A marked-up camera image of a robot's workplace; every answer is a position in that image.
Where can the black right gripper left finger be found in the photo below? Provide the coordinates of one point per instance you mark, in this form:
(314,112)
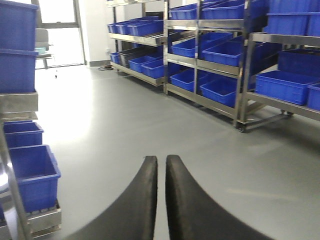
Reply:
(132,215)

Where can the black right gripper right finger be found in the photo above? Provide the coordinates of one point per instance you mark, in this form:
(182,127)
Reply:
(193,215)

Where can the blue bin lower floor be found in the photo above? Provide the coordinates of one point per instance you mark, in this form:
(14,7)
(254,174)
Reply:
(37,174)

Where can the blue bin on shelf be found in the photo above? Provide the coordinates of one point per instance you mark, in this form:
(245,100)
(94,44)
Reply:
(285,86)

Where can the blue stacked bin left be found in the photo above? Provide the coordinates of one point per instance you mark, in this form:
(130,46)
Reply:
(17,47)

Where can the steel shelving rack near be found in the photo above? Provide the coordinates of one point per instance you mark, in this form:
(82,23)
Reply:
(283,63)

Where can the steel shelving rack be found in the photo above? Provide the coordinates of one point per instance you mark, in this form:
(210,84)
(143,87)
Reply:
(152,40)
(283,63)
(199,26)

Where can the steel shelving rack middle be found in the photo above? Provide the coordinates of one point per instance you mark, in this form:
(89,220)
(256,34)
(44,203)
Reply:
(199,26)

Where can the steel shelving rack far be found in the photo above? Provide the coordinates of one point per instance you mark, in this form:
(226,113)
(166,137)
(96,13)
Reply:
(152,40)

